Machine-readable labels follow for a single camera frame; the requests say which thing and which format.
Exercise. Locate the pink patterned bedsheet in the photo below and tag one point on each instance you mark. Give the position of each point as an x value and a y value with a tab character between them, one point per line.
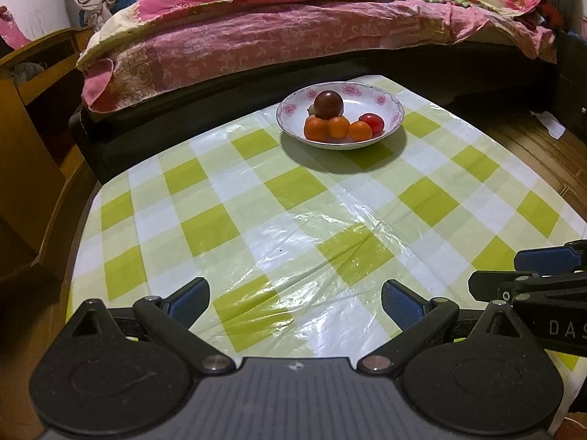
206	50

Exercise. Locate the wooden bedside cabinet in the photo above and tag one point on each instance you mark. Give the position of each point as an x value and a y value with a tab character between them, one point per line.
36	169

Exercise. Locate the orange cherry tomato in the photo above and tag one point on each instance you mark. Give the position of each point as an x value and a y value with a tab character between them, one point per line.
316	129
360	131
338	127

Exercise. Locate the dark red cloth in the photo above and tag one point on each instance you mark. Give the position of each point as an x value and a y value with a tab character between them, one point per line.
548	13

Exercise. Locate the green checked tablecloth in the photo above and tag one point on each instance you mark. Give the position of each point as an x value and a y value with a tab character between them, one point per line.
275	201

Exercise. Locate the white plate pink floral rim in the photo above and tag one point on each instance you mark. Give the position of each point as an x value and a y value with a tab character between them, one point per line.
390	110

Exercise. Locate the large reddish round fruit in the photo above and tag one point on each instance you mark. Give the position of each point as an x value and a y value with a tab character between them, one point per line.
329	102

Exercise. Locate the dark bed frame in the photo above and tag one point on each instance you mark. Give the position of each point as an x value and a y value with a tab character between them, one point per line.
183	114

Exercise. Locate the red cherry tomato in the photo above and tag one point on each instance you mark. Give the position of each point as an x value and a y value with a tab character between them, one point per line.
372	123

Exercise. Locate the black cabinet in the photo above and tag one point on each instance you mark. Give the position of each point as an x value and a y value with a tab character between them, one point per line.
571	78

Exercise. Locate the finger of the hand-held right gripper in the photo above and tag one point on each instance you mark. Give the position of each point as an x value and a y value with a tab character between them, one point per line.
545	257
504	281

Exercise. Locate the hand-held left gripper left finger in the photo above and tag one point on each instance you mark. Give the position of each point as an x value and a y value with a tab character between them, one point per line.
190	303

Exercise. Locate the pink cloth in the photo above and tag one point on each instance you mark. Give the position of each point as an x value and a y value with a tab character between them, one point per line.
11	32

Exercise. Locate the grey cloth in cabinet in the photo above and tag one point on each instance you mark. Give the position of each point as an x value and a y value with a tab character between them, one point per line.
25	71

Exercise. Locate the white paper scrap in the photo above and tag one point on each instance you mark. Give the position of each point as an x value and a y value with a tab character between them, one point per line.
548	123

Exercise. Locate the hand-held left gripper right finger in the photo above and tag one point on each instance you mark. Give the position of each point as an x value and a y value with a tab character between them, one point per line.
402	306

